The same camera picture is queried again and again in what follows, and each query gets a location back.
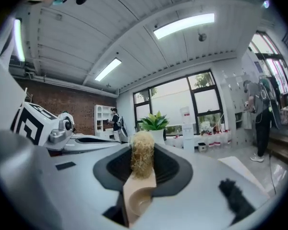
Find white lockers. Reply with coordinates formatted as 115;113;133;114
220;74;253;130

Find black framed window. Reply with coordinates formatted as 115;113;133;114
133;69;225;139

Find brown wooden platform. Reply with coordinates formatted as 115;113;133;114
266;128;288;170

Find white vase with green plant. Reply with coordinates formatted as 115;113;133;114
140;111;170;146

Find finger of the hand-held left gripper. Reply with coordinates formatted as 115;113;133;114
64;139;132;155
71;132;122;143

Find brown bowl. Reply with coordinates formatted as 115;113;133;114
129;187;155;218

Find white arched cabinet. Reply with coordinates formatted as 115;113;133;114
94;104;117;139

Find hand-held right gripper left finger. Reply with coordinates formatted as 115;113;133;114
48;143;133;230

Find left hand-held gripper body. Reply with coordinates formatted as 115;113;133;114
10;101;75;151

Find long ceiling light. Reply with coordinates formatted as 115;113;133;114
153;13;216;39
94;57;122;82
13;18;25;62

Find white water dispenser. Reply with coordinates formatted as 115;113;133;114
180;106;195;151

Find row of clear water jugs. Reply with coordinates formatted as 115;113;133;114
201;129;232;149

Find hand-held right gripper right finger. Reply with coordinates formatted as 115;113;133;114
133;143;271;228

